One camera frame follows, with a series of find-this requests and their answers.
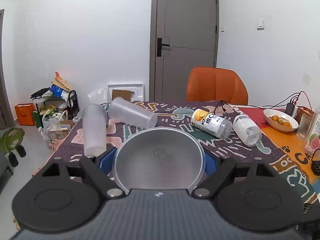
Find white foam packaging tray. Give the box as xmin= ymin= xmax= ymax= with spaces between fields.
xmin=107 ymin=83 xmax=144 ymax=102

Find orange gift box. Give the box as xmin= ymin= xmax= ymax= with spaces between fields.
xmin=15 ymin=103 xmax=35 ymax=126

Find frosted conical plastic cup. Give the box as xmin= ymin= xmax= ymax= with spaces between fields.
xmin=112 ymin=127 xmax=206 ymax=193

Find green fan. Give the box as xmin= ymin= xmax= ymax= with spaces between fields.
xmin=1 ymin=127 xmax=27 ymax=167

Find patterned woven table cloth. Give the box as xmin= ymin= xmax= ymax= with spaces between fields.
xmin=12 ymin=100 xmax=320 ymax=230

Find power strip with plugs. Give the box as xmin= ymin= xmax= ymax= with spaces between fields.
xmin=285 ymin=102 xmax=299 ymax=118

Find clear drinking glass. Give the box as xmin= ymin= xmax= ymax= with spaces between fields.
xmin=297 ymin=114 xmax=312 ymax=140

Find clear plastic bag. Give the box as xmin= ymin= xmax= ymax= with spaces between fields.
xmin=87 ymin=87 xmax=110 ymax=105

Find clear white-label bottle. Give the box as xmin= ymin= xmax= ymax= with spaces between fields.
xmin=233 ymin=114 xmax=262 ymax=147

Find black cable on table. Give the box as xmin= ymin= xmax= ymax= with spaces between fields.
xmin=213 ymin=100 xmax=234 ymax=117

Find guava juice bottle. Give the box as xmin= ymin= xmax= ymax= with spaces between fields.
xmin=303 ymin=107 xmax=320 ymax=155

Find grey door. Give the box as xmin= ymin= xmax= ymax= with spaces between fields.
xmin=149 ymin=0 xmax=219 ymax=101

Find white wall switch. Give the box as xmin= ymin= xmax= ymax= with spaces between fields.
xmin=257 ymin=18 xmax=265 ymax=30

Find orange leather chair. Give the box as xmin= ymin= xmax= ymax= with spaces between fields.
xmin=186 ymin=67 xmax=248 ymax=105

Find black door handle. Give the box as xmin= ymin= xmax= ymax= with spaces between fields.
xmin=156 ymin=38 xmax=170 ymax=57

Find lemon vitamin water bottle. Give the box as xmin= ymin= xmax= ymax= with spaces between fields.
xmin=191 ymin=109 xmax=232 ymax=140

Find white bowl of oranges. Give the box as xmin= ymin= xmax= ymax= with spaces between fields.
xmin=263 ymin=109 xmax=299 ymax=133

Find cluttered black shelf rack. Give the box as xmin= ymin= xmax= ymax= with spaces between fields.
xmin=30 ymin=72 xmax=80 ymax=128

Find frosted cup lying sideways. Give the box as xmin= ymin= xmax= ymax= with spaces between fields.
xmin=108 ymin=97 xmax=157 ymax=129

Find tall frosted cup at edge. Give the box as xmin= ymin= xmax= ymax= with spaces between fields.
xmin=82 ymin=104 xmax=106 ymax=157

